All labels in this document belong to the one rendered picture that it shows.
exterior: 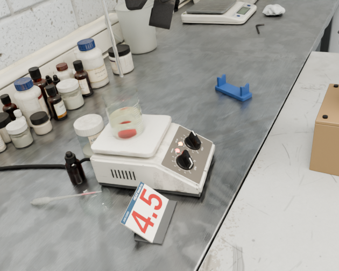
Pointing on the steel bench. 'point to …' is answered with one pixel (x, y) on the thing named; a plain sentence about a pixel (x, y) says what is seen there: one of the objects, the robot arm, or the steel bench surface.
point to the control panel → (201, 156)
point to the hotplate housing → (147, 170)
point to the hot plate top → (108, 141)
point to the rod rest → (241, 95)
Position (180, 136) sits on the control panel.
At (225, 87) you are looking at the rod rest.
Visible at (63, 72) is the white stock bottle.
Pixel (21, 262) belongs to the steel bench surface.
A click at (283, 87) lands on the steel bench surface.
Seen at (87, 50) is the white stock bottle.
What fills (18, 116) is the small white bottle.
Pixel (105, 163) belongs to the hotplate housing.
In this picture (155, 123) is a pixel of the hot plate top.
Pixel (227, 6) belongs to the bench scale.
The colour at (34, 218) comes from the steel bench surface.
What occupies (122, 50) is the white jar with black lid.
